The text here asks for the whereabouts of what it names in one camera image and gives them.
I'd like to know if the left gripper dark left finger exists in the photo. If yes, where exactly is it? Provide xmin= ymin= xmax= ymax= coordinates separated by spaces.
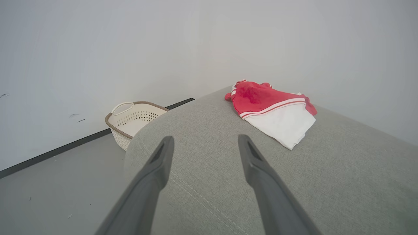
xmin=95 ymin=136 xmax=175 ymax=235

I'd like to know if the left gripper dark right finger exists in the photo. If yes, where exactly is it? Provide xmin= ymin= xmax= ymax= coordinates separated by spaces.
xmin=238 ymin=134 xmax=322 ymax=235

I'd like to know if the red and white garment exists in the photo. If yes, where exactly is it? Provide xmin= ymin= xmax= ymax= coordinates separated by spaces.
xmin=224 ymin=79 xmax=318 ymax=150

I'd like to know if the cream perforated laundry basket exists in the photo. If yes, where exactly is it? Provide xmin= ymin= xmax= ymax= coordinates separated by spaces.
xmin=105 ymin=101 xmax=170 ymax=151

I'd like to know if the grey fabric sofa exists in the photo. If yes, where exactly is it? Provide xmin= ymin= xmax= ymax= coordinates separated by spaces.
xmin=123 ymin=86 xmax=418 ymax=235

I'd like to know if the black baseboard strip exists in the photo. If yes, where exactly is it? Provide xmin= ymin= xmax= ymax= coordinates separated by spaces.
xmin=0 ymin=98 xmax=195 ymax=179

